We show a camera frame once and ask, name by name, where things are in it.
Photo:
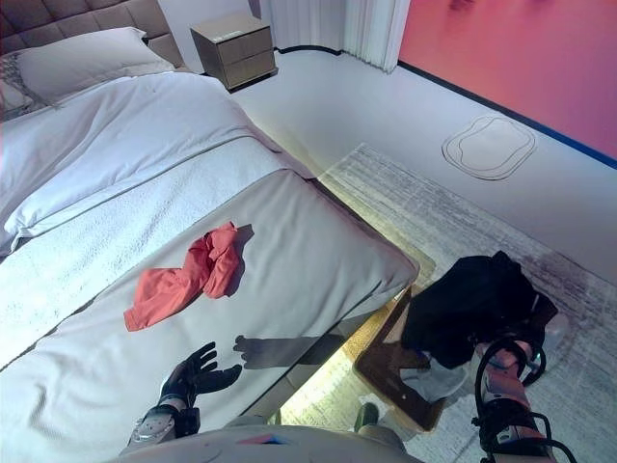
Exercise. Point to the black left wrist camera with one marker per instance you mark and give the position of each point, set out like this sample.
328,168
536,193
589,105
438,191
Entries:
189,422

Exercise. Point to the brown wicker laundry basket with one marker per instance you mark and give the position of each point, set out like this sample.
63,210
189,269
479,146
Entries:
385,366

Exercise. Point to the brown tufted headboard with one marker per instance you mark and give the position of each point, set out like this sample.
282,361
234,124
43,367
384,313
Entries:
72,19

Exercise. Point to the grey robot torso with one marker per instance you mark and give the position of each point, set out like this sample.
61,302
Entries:
250,448

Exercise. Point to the grey striped rug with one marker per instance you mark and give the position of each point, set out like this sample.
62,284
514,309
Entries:
434,212

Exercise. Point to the white garment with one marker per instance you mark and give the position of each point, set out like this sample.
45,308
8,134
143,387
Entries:
438,381

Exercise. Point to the black garment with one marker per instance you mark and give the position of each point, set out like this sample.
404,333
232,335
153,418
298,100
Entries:
463,304

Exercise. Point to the brown wooden nightstand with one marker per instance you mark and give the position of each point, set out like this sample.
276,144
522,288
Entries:
241,53

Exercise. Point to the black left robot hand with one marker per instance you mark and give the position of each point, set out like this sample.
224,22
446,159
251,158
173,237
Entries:
193,376

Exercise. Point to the plain beige pillow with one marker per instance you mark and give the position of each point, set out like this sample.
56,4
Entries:
87,58

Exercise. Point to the bed with grey cover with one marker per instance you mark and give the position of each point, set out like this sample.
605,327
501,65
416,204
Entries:
313,265

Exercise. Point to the white curtain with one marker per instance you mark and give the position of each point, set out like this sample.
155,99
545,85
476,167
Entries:
366,29

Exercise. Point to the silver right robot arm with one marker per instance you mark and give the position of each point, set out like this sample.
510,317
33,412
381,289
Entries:
506,390

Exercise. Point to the dark baseboard strip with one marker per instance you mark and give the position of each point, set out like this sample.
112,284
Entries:
482,102

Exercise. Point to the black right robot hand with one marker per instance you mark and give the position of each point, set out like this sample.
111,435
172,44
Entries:
540,318

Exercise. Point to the white oval floor mat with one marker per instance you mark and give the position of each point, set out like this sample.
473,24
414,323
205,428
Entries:
487,147

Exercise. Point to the red garment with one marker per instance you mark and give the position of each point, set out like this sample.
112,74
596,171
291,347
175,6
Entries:
164,294

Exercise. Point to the white textured bed sheet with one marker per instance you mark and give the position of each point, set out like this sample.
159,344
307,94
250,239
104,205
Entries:
96,251

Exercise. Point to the white duvet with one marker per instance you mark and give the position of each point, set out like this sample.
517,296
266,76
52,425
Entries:
120,135

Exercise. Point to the patterned decorative pillow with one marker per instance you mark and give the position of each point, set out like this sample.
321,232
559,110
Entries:
14,91

